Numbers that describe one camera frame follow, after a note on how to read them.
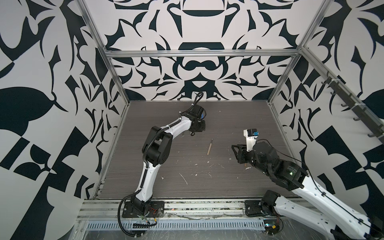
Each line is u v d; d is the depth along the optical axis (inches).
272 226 27.9
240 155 23.5
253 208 29.3
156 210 28.1
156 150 22.0
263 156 19.5
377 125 21.6
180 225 30.5
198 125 34.0
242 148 24.0
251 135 23.4
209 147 37.2
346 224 16.1
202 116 34.0
